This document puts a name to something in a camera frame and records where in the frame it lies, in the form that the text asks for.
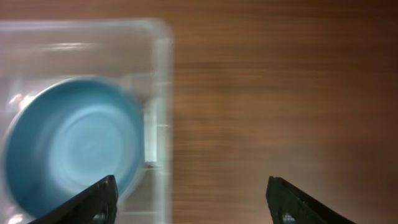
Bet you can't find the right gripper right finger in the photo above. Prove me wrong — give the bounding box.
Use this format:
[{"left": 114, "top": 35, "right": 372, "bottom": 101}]
[{"left": 266, "top": 176, "right": 354, "bottom": 224}]

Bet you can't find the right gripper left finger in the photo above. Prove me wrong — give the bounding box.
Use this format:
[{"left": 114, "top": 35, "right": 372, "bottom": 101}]
[{"left": 29, "top": 175, "right": 118, "bottom": 224}]

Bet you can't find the dark blue plate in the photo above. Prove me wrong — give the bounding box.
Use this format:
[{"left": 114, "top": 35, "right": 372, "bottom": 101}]
[{"left": 3, "top": 78, "right": 144, "bottom": 218}]

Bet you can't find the clear plastic storage container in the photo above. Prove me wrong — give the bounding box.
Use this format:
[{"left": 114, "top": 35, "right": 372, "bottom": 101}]
[{"left": 1, "top": 19, "right": 174, "bottom": 223}]

